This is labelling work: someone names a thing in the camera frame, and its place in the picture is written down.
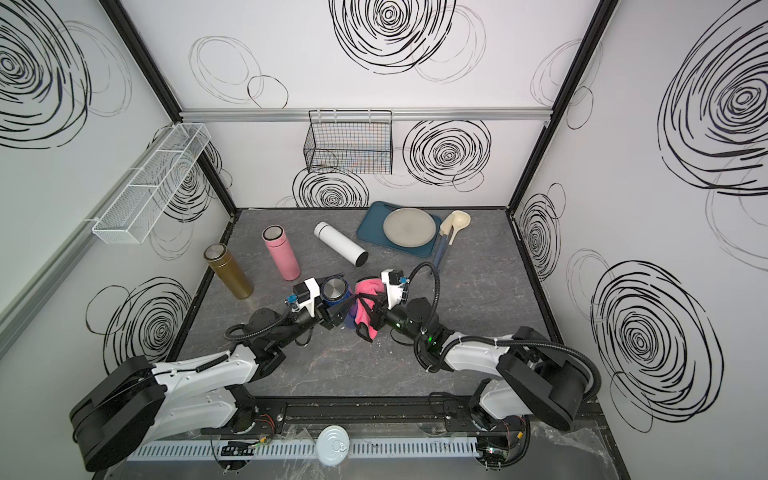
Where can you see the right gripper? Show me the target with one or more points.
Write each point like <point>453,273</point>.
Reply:
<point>378,303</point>

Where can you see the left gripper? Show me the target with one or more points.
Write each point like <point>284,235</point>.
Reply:
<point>329,319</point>

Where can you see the pink cloth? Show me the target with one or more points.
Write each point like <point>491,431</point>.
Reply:
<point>366,292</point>

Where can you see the blue thermos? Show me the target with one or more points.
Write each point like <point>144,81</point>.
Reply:
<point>336,295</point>

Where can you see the white thermos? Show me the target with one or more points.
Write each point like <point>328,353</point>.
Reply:
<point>341,244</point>

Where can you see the pink thermos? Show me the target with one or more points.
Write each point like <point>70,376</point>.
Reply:
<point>280,249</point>

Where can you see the gold thermos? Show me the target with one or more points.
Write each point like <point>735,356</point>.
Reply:
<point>228,270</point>

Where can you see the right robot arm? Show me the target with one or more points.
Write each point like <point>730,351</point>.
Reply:
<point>528,374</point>

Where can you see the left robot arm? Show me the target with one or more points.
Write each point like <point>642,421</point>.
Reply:
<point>142,401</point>

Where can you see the teal tray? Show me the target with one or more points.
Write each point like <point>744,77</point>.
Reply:
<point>371,230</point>

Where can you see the grey round plate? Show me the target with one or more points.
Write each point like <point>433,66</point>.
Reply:
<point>409,227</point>

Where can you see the beige ladle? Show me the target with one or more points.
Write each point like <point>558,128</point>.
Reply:
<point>459,221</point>

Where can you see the white round can lid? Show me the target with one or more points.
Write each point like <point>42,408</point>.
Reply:
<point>332,446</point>

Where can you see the white mesh shelf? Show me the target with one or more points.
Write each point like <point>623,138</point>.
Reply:
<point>168,182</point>

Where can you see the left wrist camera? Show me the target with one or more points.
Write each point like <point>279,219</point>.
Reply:
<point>305,297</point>

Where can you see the blue handled utensil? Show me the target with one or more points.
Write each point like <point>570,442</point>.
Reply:
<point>444,231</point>

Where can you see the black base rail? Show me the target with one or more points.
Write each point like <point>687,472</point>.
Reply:
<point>453,413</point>

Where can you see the white slotted cable duct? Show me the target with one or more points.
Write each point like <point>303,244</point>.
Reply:
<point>302,449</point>

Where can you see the black wire basket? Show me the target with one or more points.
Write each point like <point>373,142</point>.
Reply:
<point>356,141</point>

